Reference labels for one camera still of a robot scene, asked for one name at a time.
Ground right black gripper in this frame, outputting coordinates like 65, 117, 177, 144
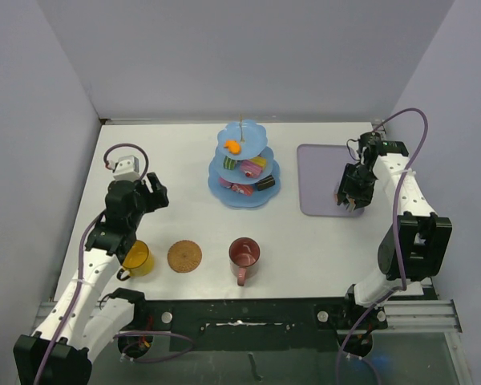
338, 164, 377, 210

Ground metal tongs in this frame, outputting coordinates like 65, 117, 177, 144
333, 182, 356, 213

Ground yellow enamel mug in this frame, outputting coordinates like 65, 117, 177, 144
116, 241, 155, 282

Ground woven rattan coaster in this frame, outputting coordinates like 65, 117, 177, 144
168, 240, 202, 274

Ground chocolate layered cake slice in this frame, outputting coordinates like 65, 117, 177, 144
255, 175, 276, 191

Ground yellow pink cake slice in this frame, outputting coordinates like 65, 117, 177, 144
250, 156, 267, 169

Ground pink strawberry cake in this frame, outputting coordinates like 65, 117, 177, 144
240, 160, 263, 178

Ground green striped macaron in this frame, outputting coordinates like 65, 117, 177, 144
223, 156, 238, 170

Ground red pink macaron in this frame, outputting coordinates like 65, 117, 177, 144
230, 183, 254, 197

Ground orange cookie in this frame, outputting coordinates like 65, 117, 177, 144
224, 140, 241, 155

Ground pink patterned mug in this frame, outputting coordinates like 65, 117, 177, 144
228, 237, 261, 286

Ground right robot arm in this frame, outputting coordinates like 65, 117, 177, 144
335, 132, 452, 328

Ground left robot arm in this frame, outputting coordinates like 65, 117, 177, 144
13, 172, 169, 384

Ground purple serving tray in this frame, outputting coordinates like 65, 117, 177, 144
297, 144, 364, 217

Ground blue three-tier cake stand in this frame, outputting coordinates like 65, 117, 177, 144
208, 118, 281, 209

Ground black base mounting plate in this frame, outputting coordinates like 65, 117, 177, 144
99, 296, 390, 354

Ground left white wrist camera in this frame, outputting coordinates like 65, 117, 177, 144
106, 156, 140, 182

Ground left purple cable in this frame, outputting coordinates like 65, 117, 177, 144
31, 143, 197, 385

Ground aluminium rail frame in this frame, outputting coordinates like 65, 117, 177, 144
30, 120, 464, 337

